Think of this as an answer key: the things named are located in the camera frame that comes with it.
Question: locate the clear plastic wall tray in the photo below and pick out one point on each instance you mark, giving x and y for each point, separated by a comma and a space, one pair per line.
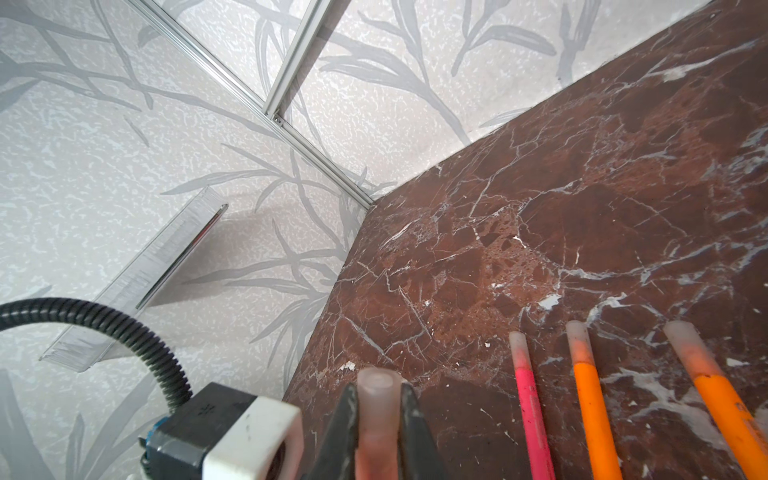
134, 288

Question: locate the orange highlighter pen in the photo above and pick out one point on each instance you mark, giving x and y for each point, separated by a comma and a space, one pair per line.
734, 421

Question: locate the translucent pen cap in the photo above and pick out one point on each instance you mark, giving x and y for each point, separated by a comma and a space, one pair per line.
379, 404

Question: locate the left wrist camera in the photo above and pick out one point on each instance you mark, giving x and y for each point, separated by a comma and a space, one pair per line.
225, 433

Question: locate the pink highlighter pen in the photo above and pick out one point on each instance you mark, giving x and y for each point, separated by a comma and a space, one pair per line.
539, 454

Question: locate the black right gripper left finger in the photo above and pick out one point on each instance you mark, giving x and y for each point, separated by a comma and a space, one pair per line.
336, 459

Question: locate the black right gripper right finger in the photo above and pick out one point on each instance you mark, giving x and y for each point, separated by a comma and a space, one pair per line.
418, 455

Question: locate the yellow-orange highlighter pen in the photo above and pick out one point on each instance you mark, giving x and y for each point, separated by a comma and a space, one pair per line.
603, 457

